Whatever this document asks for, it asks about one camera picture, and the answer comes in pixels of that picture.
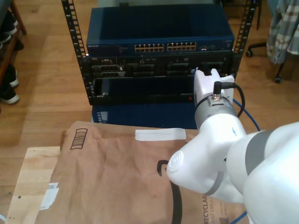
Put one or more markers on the white paper label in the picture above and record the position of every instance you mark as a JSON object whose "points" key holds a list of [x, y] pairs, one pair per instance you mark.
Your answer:
{"points": [[50, 198]]}

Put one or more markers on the brown packing paper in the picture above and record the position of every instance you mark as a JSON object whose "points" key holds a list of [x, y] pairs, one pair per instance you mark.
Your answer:
{"points": [[105, 186]]}

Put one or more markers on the black rack frame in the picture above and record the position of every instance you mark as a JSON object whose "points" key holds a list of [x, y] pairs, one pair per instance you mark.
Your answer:
{"points": [[84, 70]]}

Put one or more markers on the plaid shirt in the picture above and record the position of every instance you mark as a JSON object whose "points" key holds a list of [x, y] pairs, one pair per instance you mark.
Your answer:
{"points": [[282, 35]]}

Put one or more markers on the black office chair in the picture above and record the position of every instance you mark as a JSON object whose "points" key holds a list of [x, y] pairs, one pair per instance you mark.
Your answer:
{"points": [[257, 45]]}

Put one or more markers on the small black box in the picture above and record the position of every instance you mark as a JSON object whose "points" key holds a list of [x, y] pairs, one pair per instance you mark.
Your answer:
{"points": [[123, 4]]}

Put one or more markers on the black rack server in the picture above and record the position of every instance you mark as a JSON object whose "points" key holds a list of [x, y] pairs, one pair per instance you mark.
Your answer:
{"points": [[158, 61]]}

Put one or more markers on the small white strip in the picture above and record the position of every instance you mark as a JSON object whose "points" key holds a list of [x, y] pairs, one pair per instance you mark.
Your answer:
{"points": [[2, 216]]}

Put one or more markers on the dark shoe white sole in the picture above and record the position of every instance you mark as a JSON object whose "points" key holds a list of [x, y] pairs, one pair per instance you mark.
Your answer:
{"points": [[11, 77], [10, 99]]}

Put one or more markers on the black furniture leg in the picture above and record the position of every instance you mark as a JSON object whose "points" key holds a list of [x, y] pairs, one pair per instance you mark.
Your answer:
{"points": [[258, 16]]}

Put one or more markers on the blue network switch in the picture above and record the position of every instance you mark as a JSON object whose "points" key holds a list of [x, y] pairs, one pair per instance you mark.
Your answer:
{"points": [[163, 25]]}

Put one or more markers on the dark striped shoe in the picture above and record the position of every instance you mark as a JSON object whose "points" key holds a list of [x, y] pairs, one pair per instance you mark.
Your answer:
{"points": [[8, 25]]}

